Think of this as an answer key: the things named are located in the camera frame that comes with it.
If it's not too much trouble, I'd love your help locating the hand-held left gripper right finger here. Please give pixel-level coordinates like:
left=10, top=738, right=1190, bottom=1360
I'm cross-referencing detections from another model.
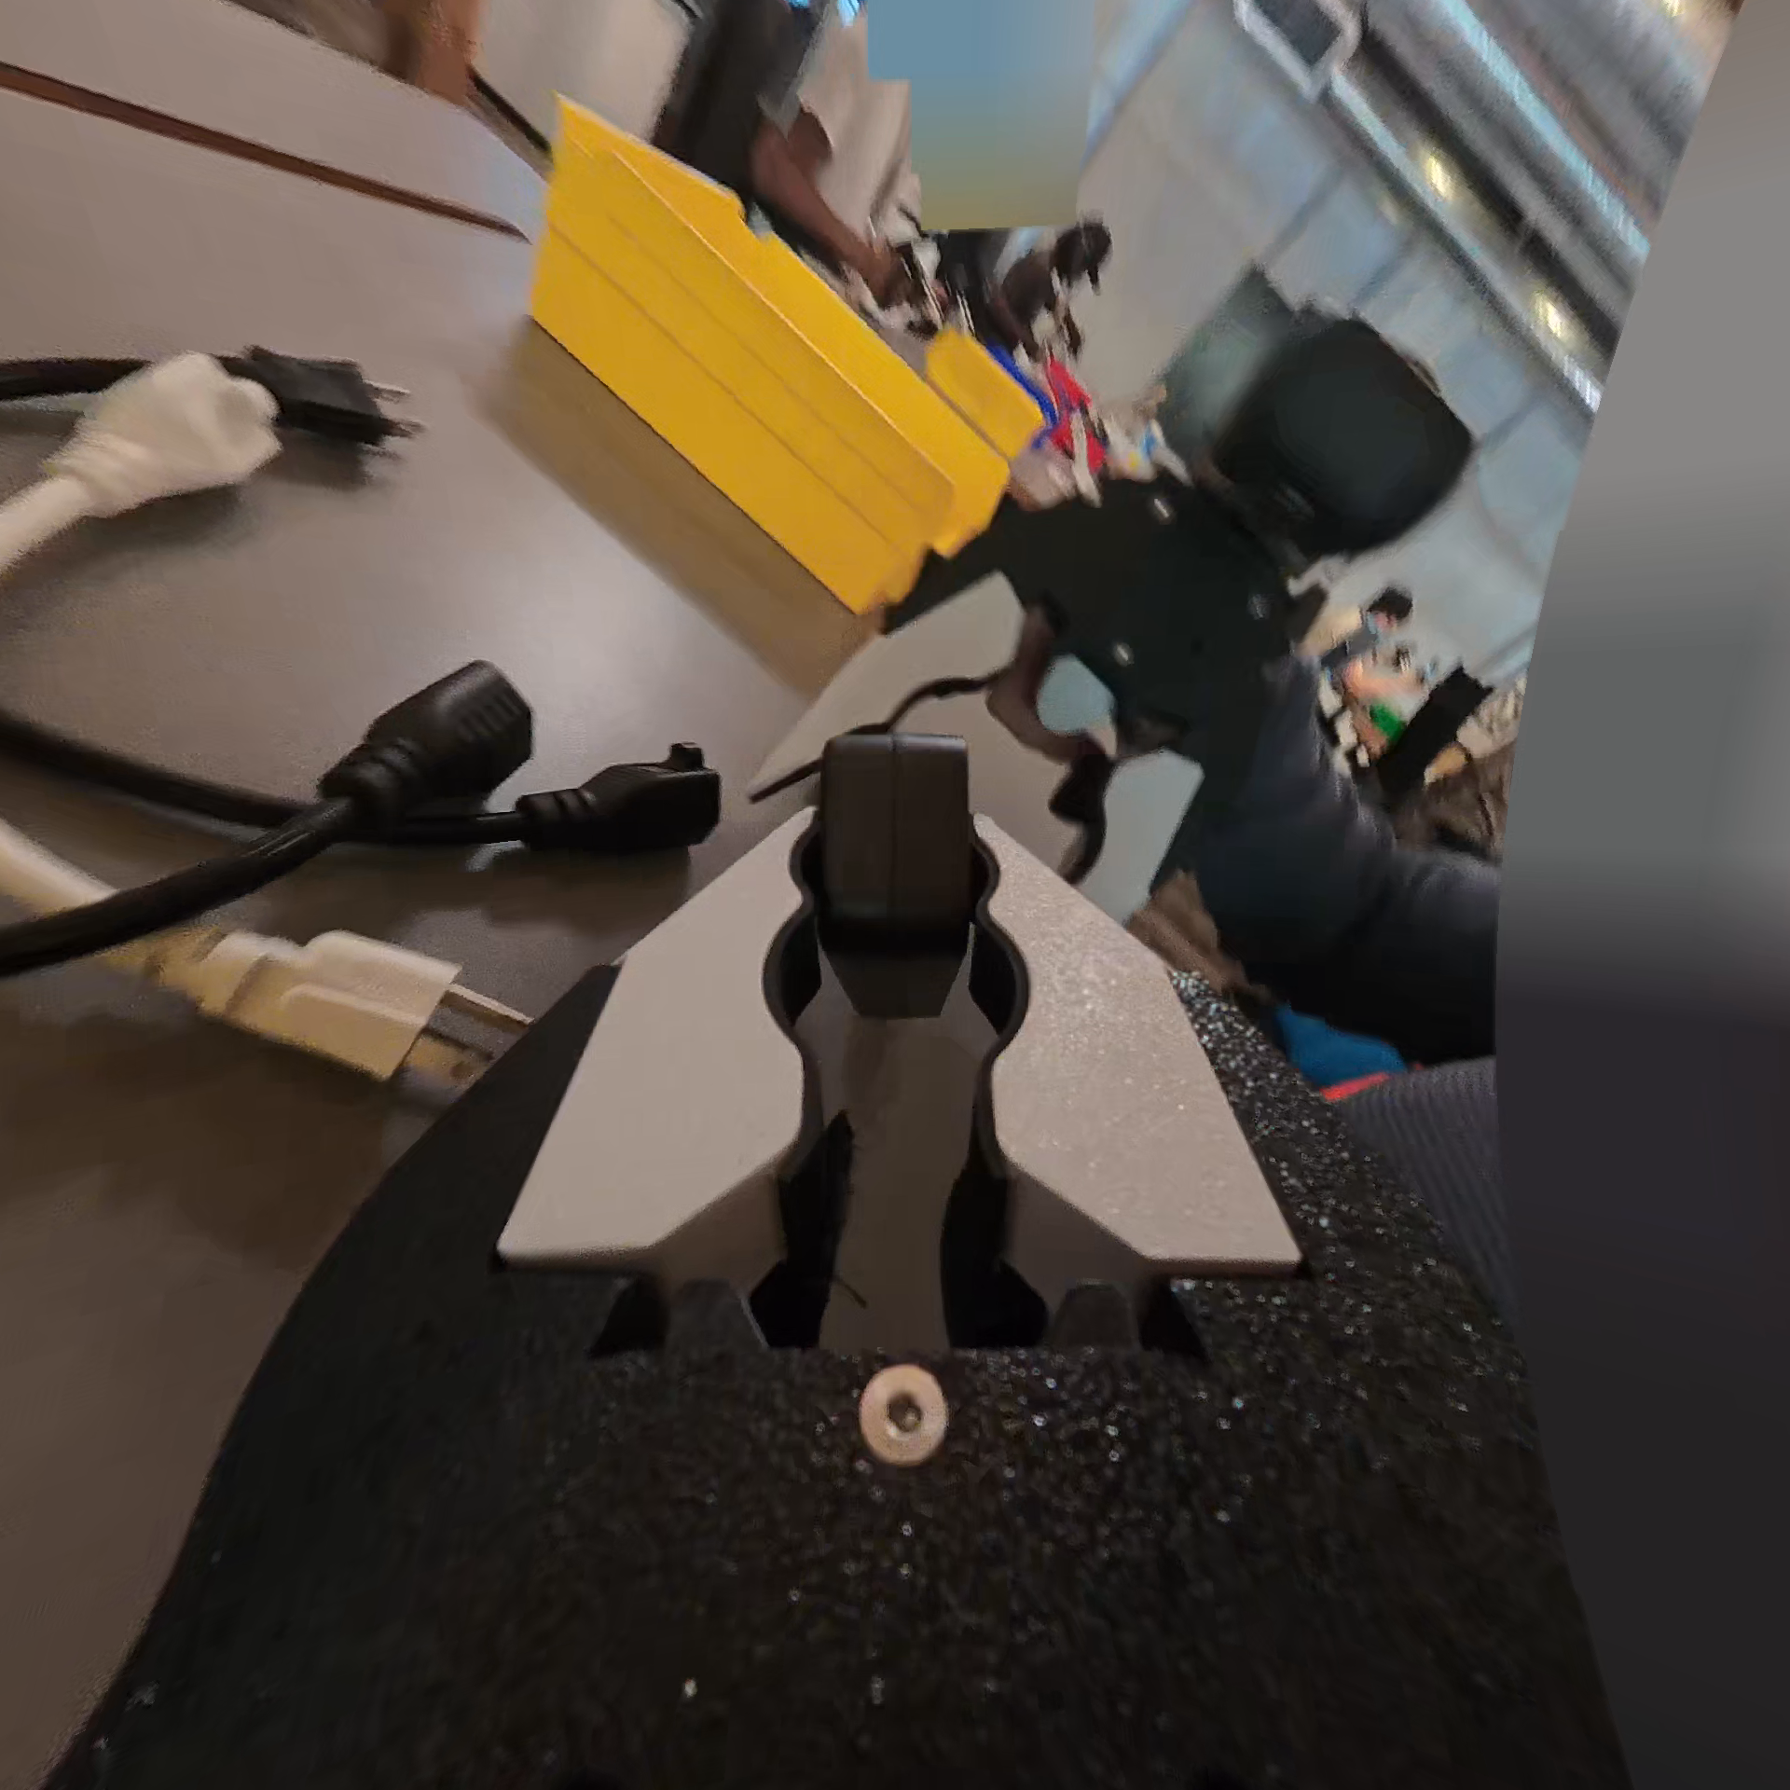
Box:
left=943, top=811, right=1305, bottom=1348

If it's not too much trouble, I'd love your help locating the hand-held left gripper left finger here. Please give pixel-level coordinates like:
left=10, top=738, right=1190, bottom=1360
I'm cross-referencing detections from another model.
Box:
left=498, top=811, right=858, bottom=1348

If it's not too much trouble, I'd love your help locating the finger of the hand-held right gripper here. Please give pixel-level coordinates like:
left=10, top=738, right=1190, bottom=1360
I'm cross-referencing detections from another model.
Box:
left=747, top=570, right=1051, bottom=807

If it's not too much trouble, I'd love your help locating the black power strip braided cord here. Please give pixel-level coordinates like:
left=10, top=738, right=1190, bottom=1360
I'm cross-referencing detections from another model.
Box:
left=818, top=731, right=977, bottom=1019

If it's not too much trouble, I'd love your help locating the yellow plastic bin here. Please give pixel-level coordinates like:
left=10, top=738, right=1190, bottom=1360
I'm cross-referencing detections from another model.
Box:
left=531, top=95, right=1010, bottom=619

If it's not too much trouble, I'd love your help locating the thick black power cord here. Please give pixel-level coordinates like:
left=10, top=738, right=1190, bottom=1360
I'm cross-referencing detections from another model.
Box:
left=0, top=661, right=537, bottom=979

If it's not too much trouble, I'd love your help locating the person's right forearm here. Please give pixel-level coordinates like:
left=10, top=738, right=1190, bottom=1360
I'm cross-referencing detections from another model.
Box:
left=1187, top=649, right=1503, bottom=1064

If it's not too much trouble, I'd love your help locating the black office chair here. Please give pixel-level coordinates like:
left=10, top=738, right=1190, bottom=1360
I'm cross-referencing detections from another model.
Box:
left=1216, top=314, right=1476, bottom=560

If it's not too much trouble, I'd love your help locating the small yellow bin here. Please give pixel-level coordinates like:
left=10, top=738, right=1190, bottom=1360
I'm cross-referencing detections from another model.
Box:
left=926, top=328, right=1046, bottom=462

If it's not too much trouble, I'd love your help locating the person's dark clothing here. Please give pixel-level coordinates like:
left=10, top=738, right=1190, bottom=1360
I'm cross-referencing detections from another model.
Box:
left=1314, top=1055, right=1514, bottom=1330

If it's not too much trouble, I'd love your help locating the white power cord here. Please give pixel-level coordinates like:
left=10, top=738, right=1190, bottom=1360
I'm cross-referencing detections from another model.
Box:
left=0, top=349, right=532, bottom=1114

